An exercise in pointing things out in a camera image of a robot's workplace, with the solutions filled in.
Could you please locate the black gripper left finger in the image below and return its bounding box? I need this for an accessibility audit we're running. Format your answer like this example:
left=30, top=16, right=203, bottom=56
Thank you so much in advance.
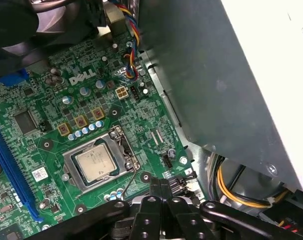
left=26, top=176, right=165, bottom=240

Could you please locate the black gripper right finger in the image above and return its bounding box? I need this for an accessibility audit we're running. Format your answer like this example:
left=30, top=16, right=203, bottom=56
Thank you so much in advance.
left=161, top=177, right=303, bottom=240

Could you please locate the silver CPU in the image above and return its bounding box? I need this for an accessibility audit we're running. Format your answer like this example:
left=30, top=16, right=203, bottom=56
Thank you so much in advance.
left=74, top=144, right=118, bottom=183

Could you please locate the metal socket cover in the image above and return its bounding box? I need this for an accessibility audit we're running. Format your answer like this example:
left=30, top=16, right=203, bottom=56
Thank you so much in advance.
left=62, top=126, right=141, bottom=195

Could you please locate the green motherboard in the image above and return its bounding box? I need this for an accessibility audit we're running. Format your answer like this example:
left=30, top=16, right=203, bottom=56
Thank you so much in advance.
left=0, top=32, right=207, bottom=240

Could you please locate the cream four pin connector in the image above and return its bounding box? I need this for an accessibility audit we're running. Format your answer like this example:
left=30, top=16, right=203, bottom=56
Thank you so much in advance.
left=114, top=85, right=129, bottom=101

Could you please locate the long blue expansion slot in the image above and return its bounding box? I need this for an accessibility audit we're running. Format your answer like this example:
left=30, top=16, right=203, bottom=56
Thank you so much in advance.
left=0, top=117, right=45, bottom=225

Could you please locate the grey power supply unit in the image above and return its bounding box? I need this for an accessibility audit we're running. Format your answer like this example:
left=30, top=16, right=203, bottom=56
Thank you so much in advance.
left=137, top=0, right=303, bottom=193

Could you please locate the square black controller chip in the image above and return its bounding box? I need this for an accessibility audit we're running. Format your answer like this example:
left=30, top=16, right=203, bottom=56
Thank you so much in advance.
left=12, top=109, right=39, bottom=136

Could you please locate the short blue board connector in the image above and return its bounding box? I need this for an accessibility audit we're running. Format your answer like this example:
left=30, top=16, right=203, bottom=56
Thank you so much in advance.
left=0, top=68, right=31, bottom=87

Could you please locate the black case fan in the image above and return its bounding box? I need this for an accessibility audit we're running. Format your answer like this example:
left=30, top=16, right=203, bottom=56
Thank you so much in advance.
left=0, top=0, right=99, bottom=78

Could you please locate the wire locking lever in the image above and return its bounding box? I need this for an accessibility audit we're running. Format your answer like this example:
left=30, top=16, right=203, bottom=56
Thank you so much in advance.
left=119, top=139, right=140, bottom=201

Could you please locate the coloured power wire bundle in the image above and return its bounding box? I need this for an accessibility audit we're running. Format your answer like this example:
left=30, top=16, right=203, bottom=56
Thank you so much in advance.
left=208, top=154, right=303, bottom=240

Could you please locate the twisted fan wire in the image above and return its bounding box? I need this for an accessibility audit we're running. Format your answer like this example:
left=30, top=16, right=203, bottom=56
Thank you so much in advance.
left=117, top=3, right=144, bottom=82

